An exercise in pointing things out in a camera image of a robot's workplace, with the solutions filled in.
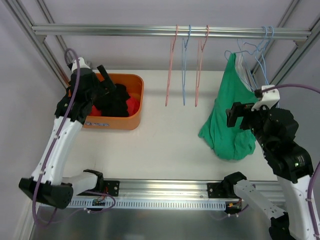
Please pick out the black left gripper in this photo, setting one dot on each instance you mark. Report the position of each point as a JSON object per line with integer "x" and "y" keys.
{"x": 100, "y": 83}

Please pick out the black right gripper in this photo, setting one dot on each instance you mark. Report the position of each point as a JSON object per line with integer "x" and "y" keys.
{"x": 238, "y": 114}

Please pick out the black tank top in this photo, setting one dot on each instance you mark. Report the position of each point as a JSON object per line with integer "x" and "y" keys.
{"x": 114, "y": 104}

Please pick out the red tank top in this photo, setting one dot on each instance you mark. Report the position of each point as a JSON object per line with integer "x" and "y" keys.
{"x": 132, "y": 107}

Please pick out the pink hanger with black top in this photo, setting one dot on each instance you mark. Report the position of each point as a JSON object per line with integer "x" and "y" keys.
{"x": 200, "y": 54}

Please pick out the pink wire hanger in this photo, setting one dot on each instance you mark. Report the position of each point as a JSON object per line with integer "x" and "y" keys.
{"x": 171, "y": 56}

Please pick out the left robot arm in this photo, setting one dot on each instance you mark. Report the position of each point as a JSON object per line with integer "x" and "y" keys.
{"x": 46, "y": 184}

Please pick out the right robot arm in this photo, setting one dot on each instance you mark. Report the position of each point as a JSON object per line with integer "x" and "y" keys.
{"x": 275, "y": 129}

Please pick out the green tank top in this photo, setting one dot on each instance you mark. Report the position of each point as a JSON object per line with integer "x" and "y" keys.
{"x": 221, "y": 131}

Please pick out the blue hanger with green top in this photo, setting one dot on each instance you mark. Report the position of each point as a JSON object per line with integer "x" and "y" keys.
{"x": 255, "y": 52}

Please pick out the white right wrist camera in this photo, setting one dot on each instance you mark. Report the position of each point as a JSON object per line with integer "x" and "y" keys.
{"x": 267, "y": 96}

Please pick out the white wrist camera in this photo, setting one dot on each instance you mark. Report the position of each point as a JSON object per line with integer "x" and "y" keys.
{"x": 78, "y": 63}
{"x": 267, "y": 96}

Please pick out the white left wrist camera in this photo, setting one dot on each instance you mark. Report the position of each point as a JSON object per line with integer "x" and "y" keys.
{"x": 78, "y": 63}

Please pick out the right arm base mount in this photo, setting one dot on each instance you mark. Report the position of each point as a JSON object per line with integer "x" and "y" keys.
{"x": 220, "y": 190}

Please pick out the aluminium hanging rail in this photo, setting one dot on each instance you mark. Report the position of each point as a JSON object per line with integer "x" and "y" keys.
{"x": 70, "y": 29}

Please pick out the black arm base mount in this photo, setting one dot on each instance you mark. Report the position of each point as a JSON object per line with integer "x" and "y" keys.
{"x": 111, "y": 187}

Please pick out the white slotted cable duct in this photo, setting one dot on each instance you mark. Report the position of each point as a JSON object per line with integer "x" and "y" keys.
{"x": 148, "y": 204}

